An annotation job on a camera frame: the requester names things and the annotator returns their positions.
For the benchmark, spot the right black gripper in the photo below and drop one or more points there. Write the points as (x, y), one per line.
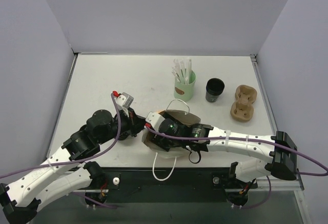
(158, 138)

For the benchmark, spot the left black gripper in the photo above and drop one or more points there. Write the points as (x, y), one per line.
(133, 121)

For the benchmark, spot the brown paper bag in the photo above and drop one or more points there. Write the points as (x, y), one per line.
(181, 117)

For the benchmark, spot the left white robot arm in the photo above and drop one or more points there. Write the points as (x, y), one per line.
(70, 168)

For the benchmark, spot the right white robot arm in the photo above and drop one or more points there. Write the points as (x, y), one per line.
(268, 155)

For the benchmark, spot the green straw holder cup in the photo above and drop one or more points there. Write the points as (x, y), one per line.
(183, 91)

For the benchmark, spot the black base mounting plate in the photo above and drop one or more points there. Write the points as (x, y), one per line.
(186, 185)

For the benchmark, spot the brown pulp cup carrier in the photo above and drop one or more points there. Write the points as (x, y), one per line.
(242, 109)

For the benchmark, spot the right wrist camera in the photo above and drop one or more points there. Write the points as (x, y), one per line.
(155, 120)

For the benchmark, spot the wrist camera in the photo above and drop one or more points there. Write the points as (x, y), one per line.
(123, 101)
(155, 120)

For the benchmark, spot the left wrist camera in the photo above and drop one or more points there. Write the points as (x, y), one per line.
(123, 101)

